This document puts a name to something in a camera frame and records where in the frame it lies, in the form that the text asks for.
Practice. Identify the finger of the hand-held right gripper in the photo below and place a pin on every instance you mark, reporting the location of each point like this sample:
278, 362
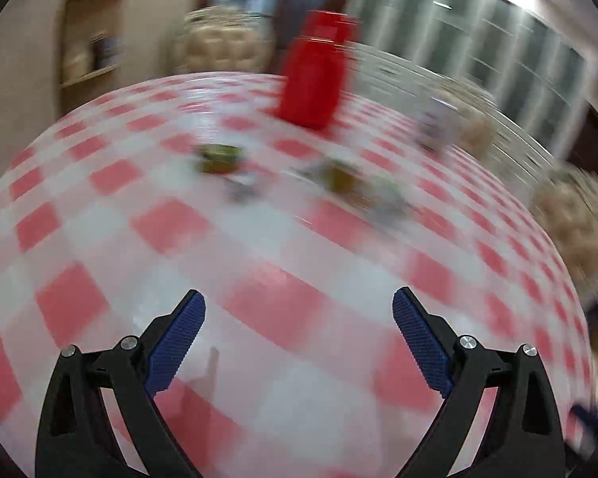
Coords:
585, 417

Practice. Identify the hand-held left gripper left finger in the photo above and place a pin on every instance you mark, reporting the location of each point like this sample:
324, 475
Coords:
177, 343

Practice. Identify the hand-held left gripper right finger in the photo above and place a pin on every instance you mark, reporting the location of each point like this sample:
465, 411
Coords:
421, 338

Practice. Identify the green yellow snack packet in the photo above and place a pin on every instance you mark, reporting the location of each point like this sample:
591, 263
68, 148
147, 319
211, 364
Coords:
344, 177

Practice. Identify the dark green snack packet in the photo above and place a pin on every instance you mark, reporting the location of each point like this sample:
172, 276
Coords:
219, 157

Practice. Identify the pink checked tablecloth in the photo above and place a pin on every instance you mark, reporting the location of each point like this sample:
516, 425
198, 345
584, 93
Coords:
279, 259

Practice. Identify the beige tufted dining chair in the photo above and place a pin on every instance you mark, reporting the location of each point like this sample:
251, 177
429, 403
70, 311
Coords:
573, 224
219, 45
473, 119

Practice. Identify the white floral cup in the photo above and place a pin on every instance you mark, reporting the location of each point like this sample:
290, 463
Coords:
436, 127

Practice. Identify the red plastic jar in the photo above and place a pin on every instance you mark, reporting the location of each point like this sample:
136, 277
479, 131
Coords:
314, 74

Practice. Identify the dark jar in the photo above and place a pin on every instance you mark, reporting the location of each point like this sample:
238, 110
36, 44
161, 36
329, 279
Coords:
104, 52

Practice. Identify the white glass door cabinet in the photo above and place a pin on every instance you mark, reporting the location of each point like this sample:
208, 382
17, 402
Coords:
478, 35

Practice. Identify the wooden wall shelf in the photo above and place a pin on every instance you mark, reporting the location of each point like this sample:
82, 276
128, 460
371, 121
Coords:
89, 20

